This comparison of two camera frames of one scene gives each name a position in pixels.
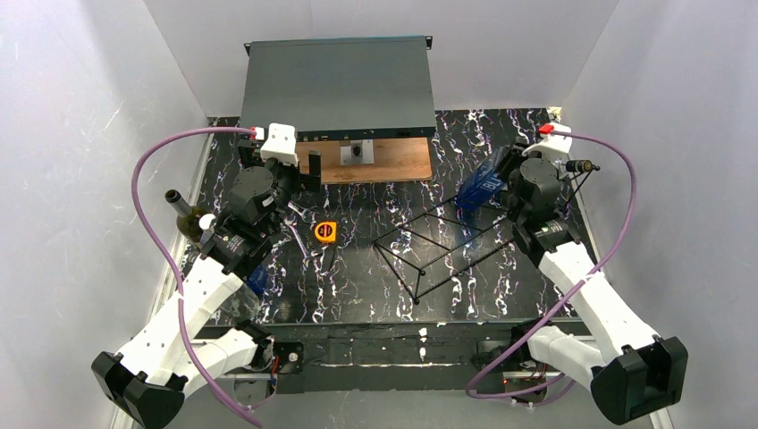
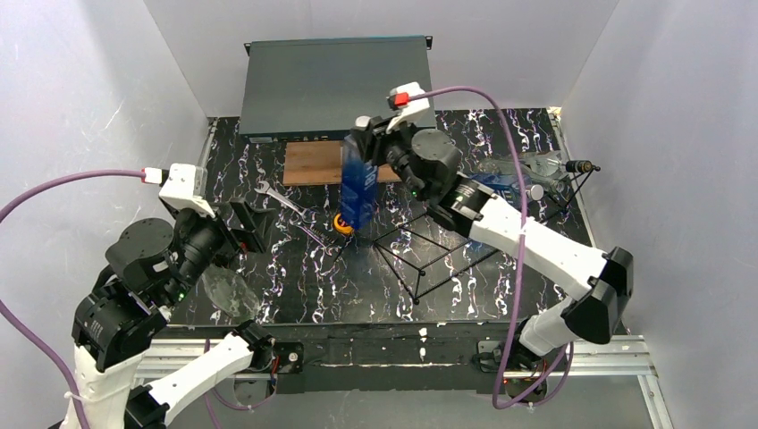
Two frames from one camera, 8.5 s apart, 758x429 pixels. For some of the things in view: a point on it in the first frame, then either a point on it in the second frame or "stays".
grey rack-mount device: [341, 88] stays
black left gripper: [293, 175] -> [241, 227]
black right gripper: [512, 164] -> [367, 145]
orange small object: [325, 231] -> [341, 225]
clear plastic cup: [242, 306] stays
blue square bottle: [257, 279] -> [359, 185]
